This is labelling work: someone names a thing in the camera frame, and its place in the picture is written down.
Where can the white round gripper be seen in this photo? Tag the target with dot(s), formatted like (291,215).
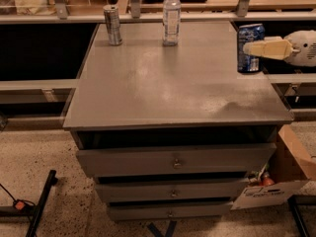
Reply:
(303,48)

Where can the blue pepsi can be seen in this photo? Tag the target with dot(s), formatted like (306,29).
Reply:
(248,33)

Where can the silver slim can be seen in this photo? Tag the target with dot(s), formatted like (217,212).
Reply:
(111,14)

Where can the clear plastic water bottle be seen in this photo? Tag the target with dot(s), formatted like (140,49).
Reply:
(171,21)

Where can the brown cardboard box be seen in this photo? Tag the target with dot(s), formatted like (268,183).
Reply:
(291,167)

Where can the top grey drawer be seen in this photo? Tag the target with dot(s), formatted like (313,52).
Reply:
(144,161)

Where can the grey drawer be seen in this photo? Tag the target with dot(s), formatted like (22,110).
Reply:
(168,190)
(163,211)
(144,161)

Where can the orange bottle in box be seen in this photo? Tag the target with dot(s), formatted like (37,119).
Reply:
(266,179)

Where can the grey drawer cabinet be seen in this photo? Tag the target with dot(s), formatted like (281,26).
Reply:
(142,93)

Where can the bottom grey drawer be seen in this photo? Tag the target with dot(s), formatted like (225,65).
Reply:
(163,211)

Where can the middle grey drawer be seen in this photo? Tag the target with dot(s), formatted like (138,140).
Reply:
(168,190)

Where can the black metal stand leg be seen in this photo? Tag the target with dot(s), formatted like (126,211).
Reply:
(33,215)

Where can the orange cable connector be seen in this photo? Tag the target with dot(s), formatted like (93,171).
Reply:
(23,205)

